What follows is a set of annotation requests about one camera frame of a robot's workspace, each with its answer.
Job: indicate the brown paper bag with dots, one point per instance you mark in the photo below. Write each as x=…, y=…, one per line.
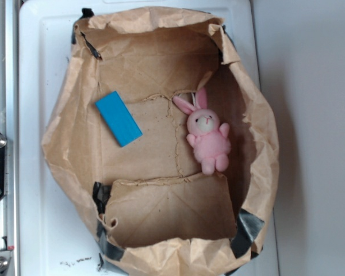
x=148, y=204

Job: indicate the aluminium frame rail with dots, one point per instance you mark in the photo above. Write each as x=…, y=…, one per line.
x=9, y=221

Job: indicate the pink plush bunny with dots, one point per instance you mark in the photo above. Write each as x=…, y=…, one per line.
x=206, y=135

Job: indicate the blue rectangular block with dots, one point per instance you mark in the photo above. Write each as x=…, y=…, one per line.
x=118, y=118

